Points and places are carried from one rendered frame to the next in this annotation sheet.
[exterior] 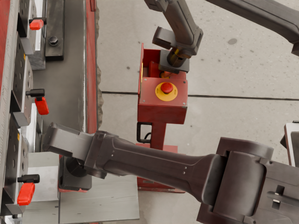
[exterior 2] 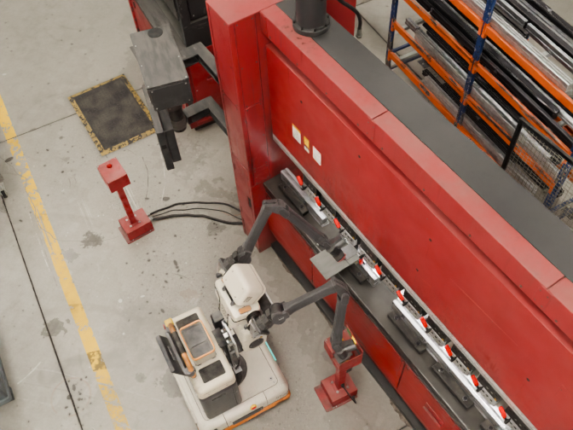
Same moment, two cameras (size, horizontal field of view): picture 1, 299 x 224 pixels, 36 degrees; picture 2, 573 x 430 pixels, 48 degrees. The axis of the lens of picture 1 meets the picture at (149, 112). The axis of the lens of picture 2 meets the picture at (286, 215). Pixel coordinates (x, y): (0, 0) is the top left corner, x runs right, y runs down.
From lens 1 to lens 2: 339 cm
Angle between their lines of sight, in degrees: 63
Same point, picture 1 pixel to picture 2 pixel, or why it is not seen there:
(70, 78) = (377, 310)
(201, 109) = not seen: outside the picture
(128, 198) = (316, 262)
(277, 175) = (275, 205)
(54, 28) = (402, 325)
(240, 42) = not seen: outside the picture
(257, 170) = (280, 205)
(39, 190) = (346, 249)
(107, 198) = (323, 258)
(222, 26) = not seen: outside the picture
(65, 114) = (367, 294)
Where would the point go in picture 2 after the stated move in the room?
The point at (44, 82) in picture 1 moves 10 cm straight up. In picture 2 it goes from (386, 302) to (387, 294)
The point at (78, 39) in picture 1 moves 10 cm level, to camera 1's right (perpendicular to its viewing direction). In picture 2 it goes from (389, 330) to (374, 337)
